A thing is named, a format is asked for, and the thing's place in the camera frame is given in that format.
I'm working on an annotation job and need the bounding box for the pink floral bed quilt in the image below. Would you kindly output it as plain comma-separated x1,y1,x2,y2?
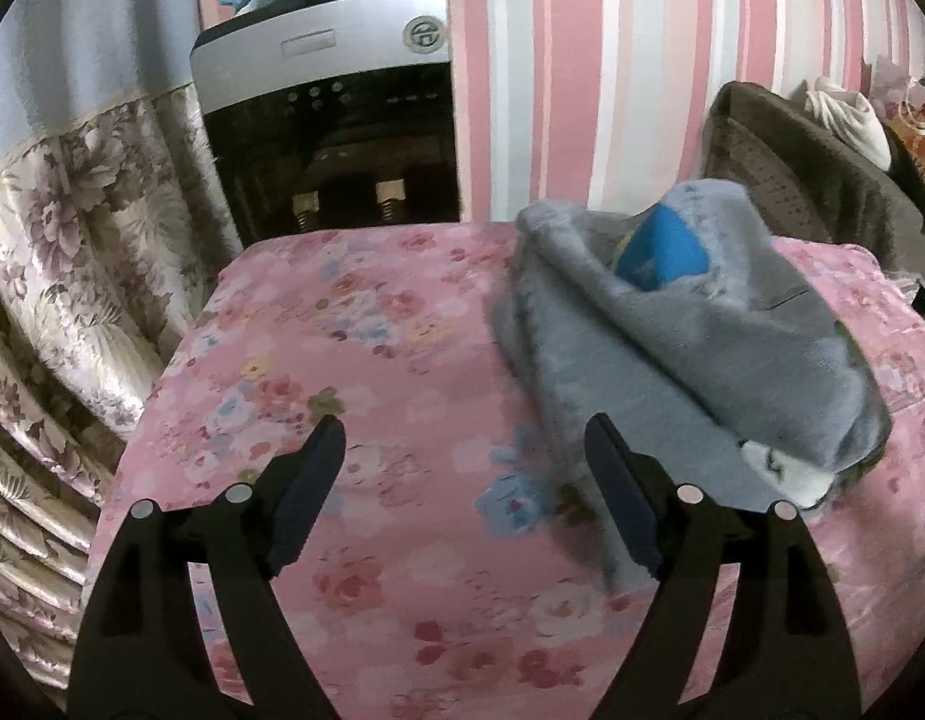
85,224,925,718

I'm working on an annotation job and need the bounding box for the white folded cloth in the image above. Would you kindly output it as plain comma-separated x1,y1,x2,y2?
804,76,892,172

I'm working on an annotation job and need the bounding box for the pink gift bag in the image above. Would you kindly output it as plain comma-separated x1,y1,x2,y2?
869,55,925,185

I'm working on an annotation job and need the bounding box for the floral beige curtain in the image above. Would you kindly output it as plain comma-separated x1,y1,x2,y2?
0,86,239,697

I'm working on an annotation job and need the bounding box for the light blue denim garment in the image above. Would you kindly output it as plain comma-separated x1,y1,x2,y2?
492,179,892,593

